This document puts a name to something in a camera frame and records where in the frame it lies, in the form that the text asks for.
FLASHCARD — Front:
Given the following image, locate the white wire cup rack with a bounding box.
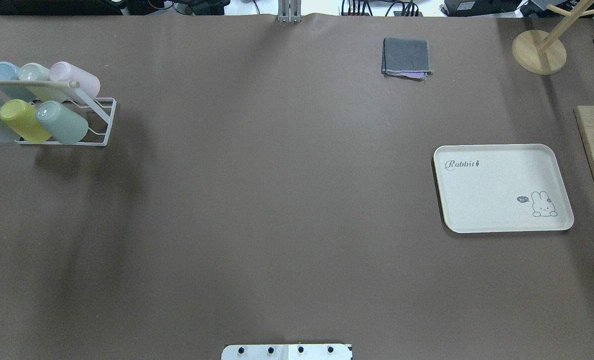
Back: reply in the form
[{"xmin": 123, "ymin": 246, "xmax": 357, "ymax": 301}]
[{"xmin": 0, "ymin": 80, "xmax": 118, "ymax": 147}]

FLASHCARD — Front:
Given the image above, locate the blue plastic cup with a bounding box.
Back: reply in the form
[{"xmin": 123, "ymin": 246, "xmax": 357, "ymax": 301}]
[{"xmin": 0, "ymin": 61, "xmax": 36, "ymax": 103}]

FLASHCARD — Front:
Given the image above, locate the yellow plastic cup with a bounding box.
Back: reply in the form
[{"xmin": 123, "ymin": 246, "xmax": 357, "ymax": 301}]
[{"xmin": 0, "ymin": 99, "xmax": 51, "ymax": 144}]

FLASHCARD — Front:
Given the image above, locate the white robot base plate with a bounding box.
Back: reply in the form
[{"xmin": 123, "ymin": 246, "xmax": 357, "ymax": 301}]
[{"xmin": 221, "ymin": 343, "xmax": 353, "ymax": 360}]

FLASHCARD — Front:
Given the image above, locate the cream plastic cup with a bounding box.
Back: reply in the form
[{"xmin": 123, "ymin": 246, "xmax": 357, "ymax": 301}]
[{"xmin": 18, "ymin": 63, "xmax": 68, "ymax": 103}]

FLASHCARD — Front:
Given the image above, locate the green plastic cup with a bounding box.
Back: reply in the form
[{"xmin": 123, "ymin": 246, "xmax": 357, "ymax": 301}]
[{"xmin": 35, "ymin": 101, "xmax": 88, "ymax": 145}]

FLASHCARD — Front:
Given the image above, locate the white rabbit tray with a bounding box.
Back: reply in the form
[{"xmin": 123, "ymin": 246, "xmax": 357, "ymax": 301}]
[{"xmin": 432, "ymin": 143, "xmax": 575, "ymax": 234}]

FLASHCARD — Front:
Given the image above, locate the pink plastic cup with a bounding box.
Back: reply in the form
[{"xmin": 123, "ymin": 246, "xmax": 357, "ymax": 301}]
[{"xmin": 48, "ymin": 61, "xmax": 100, "ymax": 98}]

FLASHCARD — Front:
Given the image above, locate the wooden mug tree stand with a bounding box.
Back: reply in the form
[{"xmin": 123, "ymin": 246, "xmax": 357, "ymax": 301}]
[{"xmin": 512, "ymin": 0, "xmax": 594, "ymax": 76}]

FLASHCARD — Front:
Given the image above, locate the folded grey cloth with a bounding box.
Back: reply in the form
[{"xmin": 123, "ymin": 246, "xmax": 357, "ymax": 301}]
[{"xmin": 381, "ymin": 37, "xmax": 433, "ymax": 81}]

